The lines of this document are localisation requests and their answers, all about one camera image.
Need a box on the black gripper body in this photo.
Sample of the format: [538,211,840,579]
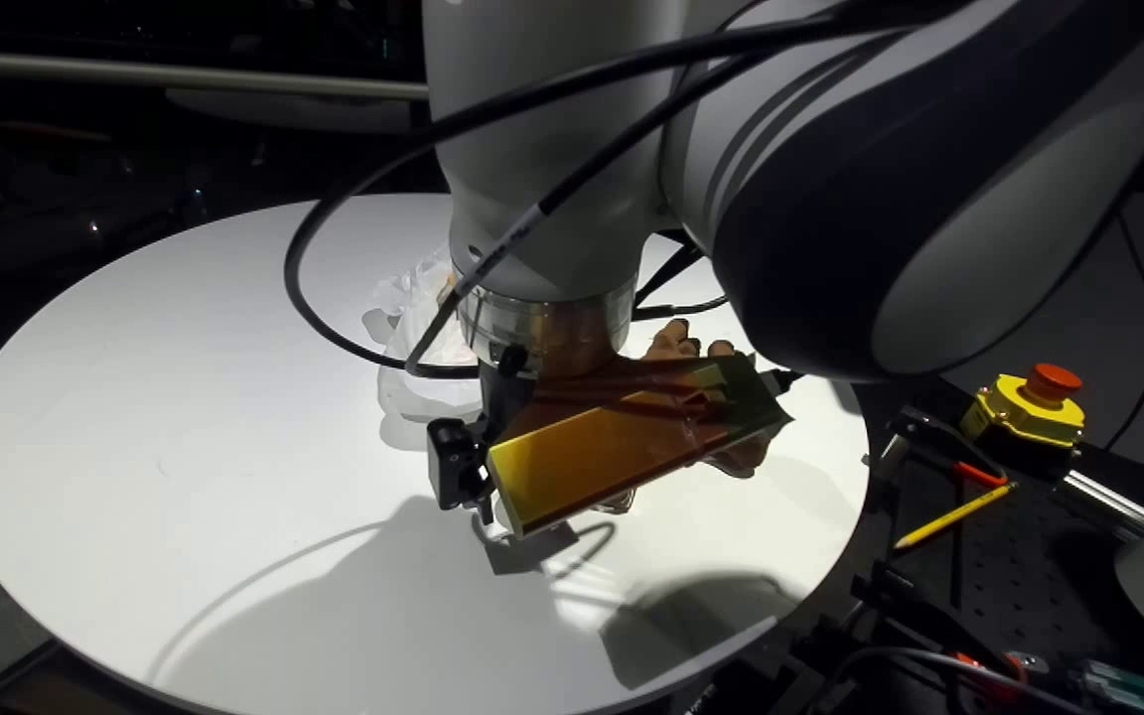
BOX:
[456,289,632,439]

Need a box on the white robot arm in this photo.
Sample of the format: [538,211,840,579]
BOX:
[423,0,1144,443]

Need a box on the white plastic bag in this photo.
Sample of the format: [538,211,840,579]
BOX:
[360,255,482,422]

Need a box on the brown plush moose toy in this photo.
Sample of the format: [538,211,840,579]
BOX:
[605,316,783,517]

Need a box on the yellow pencil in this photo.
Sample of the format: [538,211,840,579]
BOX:
[893,480,1019,554]

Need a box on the yellow red emergency stop button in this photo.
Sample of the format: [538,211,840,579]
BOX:
[960,362,1089,451]

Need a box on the yellow wrist camera box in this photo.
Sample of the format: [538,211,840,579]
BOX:
[484,359,788,533]

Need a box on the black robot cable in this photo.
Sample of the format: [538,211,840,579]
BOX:
[284,0,893,383]

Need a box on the metal window rail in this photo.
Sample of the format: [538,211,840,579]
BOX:
[0,52,429,100]

